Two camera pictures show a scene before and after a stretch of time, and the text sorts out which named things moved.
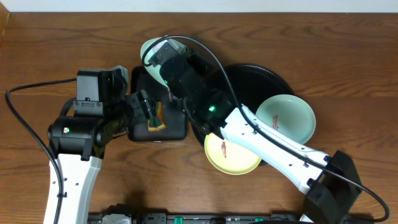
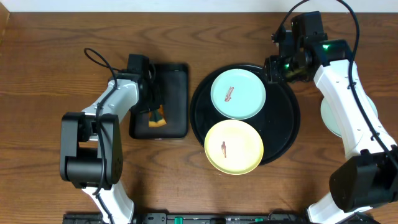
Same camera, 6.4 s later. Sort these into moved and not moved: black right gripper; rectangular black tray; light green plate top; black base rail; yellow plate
Moved: light green plate top; black right gripper
Not moved: yellow plate; rectangular black tray; black base rail
